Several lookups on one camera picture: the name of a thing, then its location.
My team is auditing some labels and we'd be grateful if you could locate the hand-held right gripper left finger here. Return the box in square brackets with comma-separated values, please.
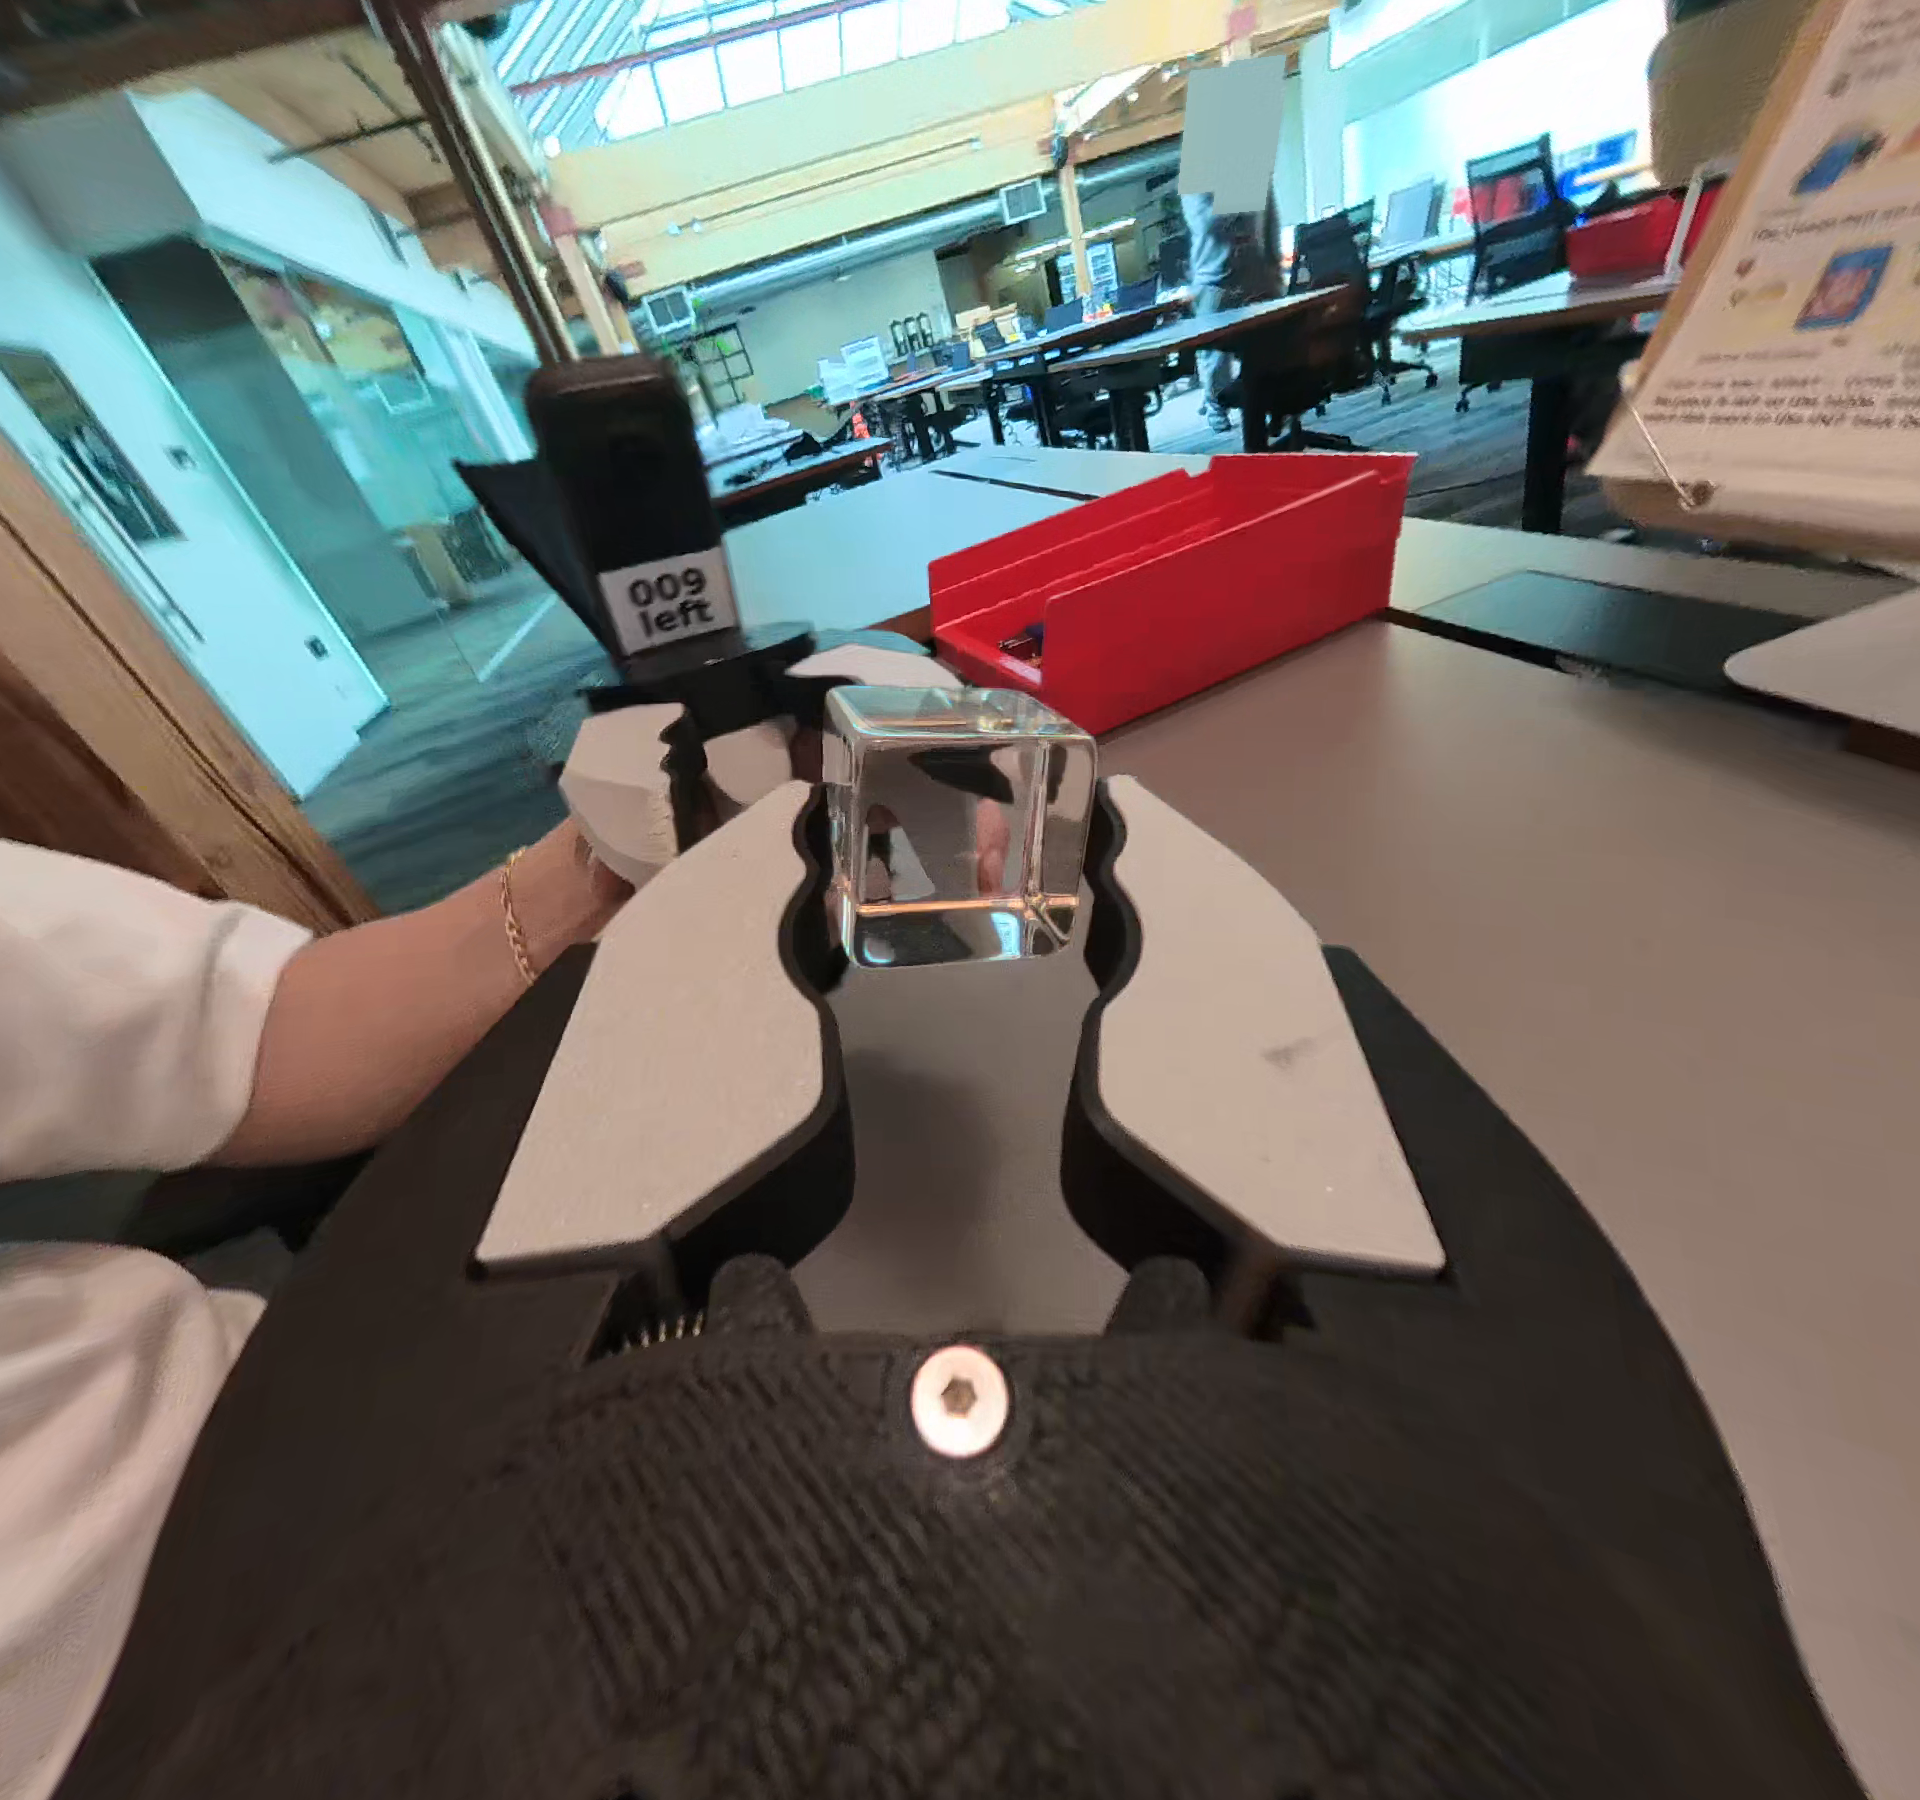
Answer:
[475, 780, 852, 1278]

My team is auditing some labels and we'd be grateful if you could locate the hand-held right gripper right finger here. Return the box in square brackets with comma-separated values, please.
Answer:
[1066, 773, 1448, 1292]

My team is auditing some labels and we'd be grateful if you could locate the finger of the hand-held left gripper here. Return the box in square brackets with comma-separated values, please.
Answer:
[563, 705, 800, 893]
[787, 642, 939, 722]

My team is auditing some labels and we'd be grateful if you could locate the clear acrylic cube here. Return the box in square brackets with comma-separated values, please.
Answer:
[821, 682, 1101, 974]

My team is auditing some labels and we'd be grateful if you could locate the red plastic bin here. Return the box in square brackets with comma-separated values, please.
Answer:
[929, 449, 1416, 740]
[1561, 180, 1689, 288]

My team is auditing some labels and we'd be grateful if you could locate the person's left hand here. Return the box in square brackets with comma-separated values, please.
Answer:
[540, 815, 639, 941]

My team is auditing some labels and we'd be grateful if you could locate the wooden pillar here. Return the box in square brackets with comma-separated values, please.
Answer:
[0, 443, 381, 931]

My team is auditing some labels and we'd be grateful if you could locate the white stand base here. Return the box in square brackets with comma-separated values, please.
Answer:
[1722, 588, 1920, 740]

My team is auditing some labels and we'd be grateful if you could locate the instruction sheet board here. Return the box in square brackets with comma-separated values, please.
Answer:
[1585, 0, 1920, 560]

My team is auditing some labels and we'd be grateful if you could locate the gold chain bracelet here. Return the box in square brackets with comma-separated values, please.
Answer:
[493, 851, 549, 990]

